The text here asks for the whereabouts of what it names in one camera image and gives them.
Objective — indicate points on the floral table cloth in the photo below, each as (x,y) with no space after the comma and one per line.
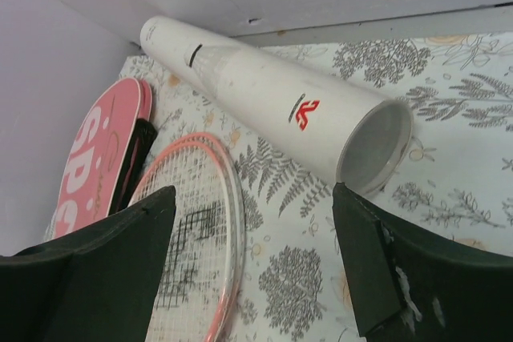
(308,208)

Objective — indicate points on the pink racket cover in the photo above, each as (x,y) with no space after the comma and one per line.
(106,158)

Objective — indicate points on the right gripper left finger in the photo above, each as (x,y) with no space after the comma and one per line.
(95,284)

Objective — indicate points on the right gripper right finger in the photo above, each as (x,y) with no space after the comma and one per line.
(410,284)

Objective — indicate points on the white shuttlecock tube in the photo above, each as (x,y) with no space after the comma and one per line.
(340,132)

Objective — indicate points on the pink badminton racket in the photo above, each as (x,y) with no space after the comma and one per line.
(205,256)

